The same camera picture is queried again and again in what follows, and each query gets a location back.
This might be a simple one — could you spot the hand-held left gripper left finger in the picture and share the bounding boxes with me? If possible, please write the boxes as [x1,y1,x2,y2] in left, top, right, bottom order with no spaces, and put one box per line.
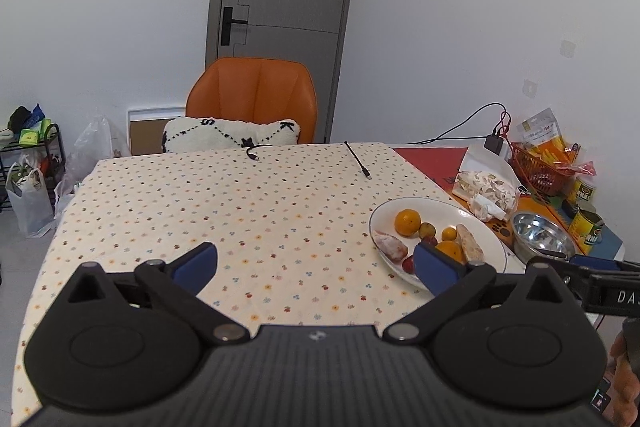
[64,241,252,344]

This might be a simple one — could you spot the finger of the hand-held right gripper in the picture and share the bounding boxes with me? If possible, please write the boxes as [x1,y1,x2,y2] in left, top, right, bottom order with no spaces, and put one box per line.
[526,255,591,303]
[567,255,640,275]

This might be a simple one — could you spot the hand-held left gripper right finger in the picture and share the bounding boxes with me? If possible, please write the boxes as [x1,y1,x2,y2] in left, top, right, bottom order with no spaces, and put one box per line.
[381,241,569,344]

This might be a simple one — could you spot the small round orange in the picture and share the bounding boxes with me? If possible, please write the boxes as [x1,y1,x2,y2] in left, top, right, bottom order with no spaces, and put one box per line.
[434,240,464,264]

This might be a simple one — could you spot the peeled pomelo segment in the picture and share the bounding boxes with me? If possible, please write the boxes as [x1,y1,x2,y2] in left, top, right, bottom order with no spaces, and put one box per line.
[455,224,485,265]
[372,229,409,263]

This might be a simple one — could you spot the large round orange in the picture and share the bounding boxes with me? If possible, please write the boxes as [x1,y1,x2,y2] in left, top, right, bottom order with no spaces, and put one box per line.
[394,209,422,238]

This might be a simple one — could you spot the white round plate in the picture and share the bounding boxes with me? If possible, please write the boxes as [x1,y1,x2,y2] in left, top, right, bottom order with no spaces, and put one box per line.
[368,197,509,294]

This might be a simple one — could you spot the person's right hand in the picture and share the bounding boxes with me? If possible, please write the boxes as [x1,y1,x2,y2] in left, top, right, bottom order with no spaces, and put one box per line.
[606,321,640,425]

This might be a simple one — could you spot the blue board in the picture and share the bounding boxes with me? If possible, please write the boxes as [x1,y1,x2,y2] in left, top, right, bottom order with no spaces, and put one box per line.
[584,223,626,262]

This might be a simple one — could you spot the open yellow tin can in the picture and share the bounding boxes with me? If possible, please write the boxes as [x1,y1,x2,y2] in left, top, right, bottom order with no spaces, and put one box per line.
[568,209,606,256]

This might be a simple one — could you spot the stainless steel bowl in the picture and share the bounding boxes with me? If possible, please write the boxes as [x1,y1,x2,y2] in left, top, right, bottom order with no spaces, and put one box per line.
[510,211,577,264]

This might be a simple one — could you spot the orange paw print mat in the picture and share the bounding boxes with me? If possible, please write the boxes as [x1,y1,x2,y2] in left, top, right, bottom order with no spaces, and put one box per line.
[449,193,587,259]

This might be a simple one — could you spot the small white wrapped packet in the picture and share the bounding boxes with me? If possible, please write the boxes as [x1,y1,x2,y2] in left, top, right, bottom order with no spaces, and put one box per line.
[469,195,507,223]

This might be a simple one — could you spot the red snack packet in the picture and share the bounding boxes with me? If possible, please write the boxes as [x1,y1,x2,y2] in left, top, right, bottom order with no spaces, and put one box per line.
[564,161,597,178]

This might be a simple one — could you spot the red plastic basket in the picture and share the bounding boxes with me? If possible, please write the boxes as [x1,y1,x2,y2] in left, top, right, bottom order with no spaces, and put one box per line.
[509,142,577,197]

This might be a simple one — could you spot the clear nougat candy bag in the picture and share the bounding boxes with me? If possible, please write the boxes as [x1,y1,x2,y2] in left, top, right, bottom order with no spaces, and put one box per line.
[452,170,521,214]

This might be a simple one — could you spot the red table mat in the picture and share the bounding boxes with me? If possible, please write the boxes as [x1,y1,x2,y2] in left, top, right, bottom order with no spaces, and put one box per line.
[392,145,472,198]

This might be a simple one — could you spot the white paper bag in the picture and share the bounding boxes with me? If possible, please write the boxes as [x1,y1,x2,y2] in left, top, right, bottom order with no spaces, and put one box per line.
[459,145,522,188]

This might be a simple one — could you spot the orange snack pouch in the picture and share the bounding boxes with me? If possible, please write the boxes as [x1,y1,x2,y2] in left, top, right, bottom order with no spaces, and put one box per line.
[516,107,572,164]

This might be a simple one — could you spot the white cushion black pattern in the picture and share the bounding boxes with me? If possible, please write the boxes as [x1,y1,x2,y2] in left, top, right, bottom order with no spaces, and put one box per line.
[160,117,303,154]

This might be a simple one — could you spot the white framed cork board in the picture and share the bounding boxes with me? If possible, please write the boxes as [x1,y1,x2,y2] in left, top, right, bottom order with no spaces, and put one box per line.
[126,107,187,156]

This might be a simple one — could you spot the clear plastic bag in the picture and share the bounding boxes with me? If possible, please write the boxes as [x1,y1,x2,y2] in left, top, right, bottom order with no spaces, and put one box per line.
[54,114,132,208]

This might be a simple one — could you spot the white plastic shopping bag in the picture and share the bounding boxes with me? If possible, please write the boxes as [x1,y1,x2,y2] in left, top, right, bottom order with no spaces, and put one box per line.
[4,162,56,239]

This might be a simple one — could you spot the black metal rack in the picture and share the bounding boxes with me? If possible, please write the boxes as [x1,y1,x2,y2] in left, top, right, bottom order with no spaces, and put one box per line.
[0,123,67,214]

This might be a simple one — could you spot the orange leather chair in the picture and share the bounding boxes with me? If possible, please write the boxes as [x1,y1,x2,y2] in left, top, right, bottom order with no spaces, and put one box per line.
[185,57,320,144]

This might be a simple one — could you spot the green packets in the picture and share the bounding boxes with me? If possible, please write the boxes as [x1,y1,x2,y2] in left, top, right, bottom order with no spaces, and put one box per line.
[18,117,54,147]

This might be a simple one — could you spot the dark cloth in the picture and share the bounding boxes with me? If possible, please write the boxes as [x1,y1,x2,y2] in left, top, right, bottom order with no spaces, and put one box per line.
[7,105,34,134]

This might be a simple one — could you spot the curled black cable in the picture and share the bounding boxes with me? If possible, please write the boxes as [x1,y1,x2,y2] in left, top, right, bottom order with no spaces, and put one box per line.
[246,144,277,162]

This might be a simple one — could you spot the straight black cable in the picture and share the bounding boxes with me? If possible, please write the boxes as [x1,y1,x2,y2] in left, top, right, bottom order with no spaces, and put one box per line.
[343,140,373,180]

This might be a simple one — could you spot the black power cable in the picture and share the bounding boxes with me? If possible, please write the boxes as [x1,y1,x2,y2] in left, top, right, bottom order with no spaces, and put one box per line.
[404,102,509,146]

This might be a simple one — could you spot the black door handle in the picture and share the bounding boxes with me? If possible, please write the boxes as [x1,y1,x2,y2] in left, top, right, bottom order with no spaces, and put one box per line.
[220,7,249,47]

